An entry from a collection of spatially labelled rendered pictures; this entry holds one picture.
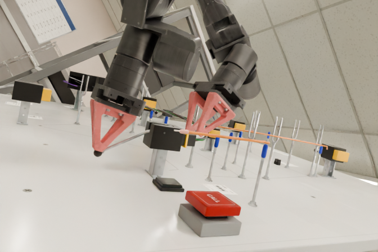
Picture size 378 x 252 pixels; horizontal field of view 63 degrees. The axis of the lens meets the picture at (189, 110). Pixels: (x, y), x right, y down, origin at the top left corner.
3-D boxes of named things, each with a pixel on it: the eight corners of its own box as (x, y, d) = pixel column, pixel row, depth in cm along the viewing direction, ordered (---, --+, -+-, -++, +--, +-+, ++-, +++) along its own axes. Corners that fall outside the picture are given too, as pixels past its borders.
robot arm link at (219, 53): (203, 38, 67) (239, 21, 66) (216, 71, 76) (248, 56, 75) (221, 75, 60) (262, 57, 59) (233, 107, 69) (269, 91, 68)
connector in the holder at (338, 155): (343, 160, 86) (345, 151, 86) (347, 162, 84) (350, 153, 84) (332, 158, 85) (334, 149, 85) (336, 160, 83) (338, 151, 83)
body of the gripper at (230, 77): (208, 108, 65) (225, 81, 68) (242, 112, 57) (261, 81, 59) (189, 88, 62) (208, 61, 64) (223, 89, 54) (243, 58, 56)
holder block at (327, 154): (316, 169, 97) (323, 142, 97) (340, 180, 86) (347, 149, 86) (304, 167, 96) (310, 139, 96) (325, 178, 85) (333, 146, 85)
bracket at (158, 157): (144, 170, 56) (150, 143, 55) (157, 171, 57) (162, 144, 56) (153, 178, 52) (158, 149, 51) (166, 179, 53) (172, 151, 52)
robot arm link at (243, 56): (233, 37, 63) (257, 43, 60) (239, 59, 68) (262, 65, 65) (215, 62, 61) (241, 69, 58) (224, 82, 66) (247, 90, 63)
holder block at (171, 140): (142, 142, 54) (147, 120, 54) (171, 145, 57) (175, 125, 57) (149, 148, 51) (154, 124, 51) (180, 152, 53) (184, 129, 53)
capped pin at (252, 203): (246, 203, 49) (260, 137, 48) (250, 202, 50) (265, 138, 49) (254, 207, 48) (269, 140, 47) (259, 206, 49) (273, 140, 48)
